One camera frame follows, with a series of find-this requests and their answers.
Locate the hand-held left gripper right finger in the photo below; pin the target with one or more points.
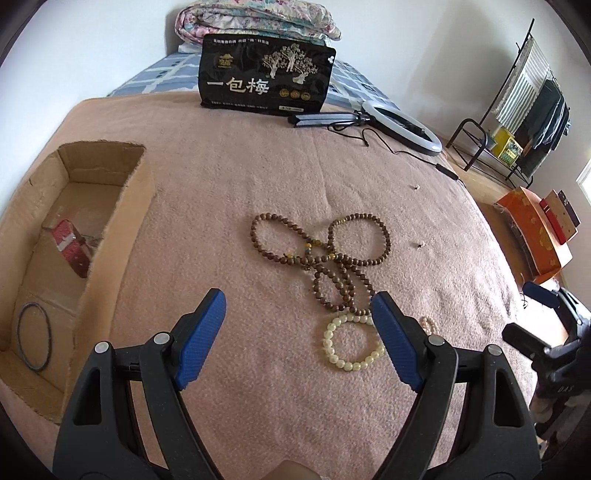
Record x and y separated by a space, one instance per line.
397 341

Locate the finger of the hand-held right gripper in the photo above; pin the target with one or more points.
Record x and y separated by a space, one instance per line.
526 339
540 294

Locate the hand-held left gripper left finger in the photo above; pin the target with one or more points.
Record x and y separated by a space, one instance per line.
203 341

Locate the cardboard box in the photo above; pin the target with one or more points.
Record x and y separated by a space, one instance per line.
106 240

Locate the orange gift box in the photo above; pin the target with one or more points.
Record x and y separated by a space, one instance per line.
531 230

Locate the red flat box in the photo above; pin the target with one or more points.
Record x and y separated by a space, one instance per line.
554 219

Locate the dark maroon flat box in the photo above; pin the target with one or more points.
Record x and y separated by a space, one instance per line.
569 212

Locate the yellow green box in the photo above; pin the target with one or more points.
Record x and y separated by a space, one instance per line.
505 145

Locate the red watch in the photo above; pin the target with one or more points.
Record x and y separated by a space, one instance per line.
69 247

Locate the black metal clothes rack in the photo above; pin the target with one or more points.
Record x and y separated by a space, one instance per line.
466 143

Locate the pink blanket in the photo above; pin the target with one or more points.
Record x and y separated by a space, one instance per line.
231 175

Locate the dark hanging clothes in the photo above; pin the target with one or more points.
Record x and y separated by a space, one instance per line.
547 120

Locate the striped hanging cloth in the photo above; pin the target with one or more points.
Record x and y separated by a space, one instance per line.
521 87

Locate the black folded tripod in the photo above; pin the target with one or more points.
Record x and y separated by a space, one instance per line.
323 121

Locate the black snack bag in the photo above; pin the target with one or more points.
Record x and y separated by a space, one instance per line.
240 69

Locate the folded floral quilt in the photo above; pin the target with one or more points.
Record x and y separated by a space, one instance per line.
258 18

